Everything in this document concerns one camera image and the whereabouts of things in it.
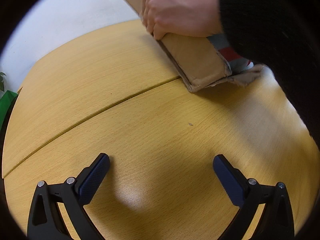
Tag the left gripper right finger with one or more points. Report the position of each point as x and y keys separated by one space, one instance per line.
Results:
x=276 y=221

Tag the green potted plant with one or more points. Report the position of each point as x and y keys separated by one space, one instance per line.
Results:
x=2 y=75

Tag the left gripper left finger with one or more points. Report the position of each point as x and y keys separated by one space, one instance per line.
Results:
x=45 y=220

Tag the green cloth covered bench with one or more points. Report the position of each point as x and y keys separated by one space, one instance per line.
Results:
x=5 y=103

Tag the bare human hand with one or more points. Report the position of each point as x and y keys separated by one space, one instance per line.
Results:
x=194 y=18

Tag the brown cardboard box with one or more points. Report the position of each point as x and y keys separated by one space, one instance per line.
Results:
x=205 y=61

